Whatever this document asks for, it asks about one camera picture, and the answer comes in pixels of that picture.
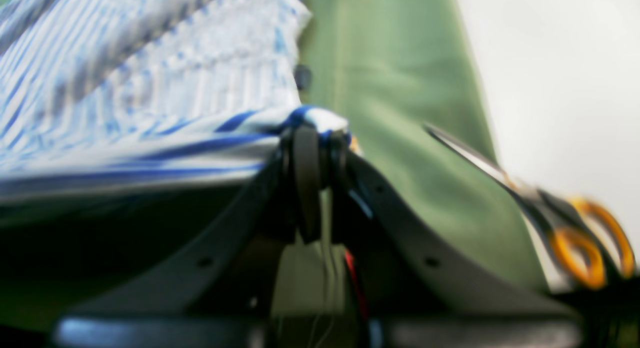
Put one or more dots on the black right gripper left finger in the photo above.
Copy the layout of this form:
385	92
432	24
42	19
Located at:
217	290

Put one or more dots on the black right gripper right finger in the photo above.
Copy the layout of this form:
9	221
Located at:
418	290

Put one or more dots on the blue white striped t-shirt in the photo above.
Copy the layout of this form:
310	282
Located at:
106	98

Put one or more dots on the green table cloth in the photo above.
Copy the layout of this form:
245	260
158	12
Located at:
386	66

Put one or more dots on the orange handled scissors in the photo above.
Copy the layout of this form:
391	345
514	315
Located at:
580	243

